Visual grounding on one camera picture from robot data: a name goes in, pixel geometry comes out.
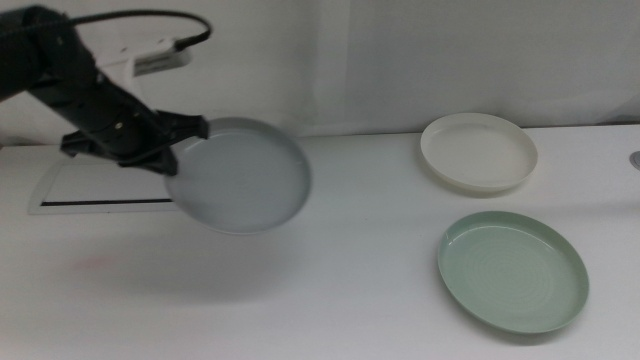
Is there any grey shallow bowl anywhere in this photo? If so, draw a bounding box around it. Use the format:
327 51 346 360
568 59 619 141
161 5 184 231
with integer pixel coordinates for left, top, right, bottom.
164 116 312 235

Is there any white backdrop curtain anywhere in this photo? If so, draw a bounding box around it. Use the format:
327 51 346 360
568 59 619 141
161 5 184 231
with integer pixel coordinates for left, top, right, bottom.
0 0 640 147

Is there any white shallow bowl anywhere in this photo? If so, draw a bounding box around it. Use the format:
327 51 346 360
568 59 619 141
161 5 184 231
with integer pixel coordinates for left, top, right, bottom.
419 112 539 194

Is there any pale green shallow bowl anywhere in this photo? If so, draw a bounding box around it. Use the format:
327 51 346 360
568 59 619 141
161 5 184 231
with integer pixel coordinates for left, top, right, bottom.
437 210 590 335

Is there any white table cable hatch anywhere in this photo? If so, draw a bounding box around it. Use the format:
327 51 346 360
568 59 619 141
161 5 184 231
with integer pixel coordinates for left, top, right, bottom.
28 153 180 216

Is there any white wrist camera with mount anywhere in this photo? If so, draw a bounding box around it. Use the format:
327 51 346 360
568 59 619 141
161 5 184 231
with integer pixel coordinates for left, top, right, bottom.
93 37 194 109

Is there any black camera cable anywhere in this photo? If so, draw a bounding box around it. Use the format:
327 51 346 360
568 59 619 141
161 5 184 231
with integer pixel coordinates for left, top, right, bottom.
68 9 214 51

